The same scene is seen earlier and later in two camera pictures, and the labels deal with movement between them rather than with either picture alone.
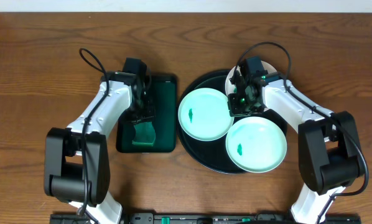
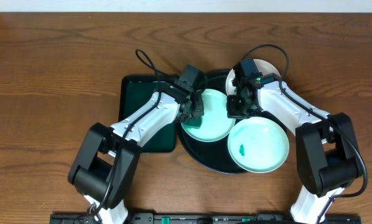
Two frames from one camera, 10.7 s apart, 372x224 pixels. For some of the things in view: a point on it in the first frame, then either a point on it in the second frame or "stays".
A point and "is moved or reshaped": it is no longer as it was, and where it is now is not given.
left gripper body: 141,116 to 193,111
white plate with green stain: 229,85 stays
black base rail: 163,218 stays
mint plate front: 256,144 stays
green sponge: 145,134 is moved or reshaped
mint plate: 204,114 stays
